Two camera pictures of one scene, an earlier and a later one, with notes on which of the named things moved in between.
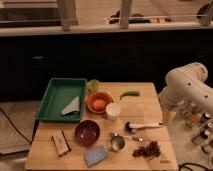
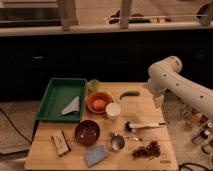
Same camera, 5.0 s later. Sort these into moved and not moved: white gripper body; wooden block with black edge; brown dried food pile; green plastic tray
Moved: white gripper body
Not moved: brown dried food pile; green plastic tray; wooden block with black edge
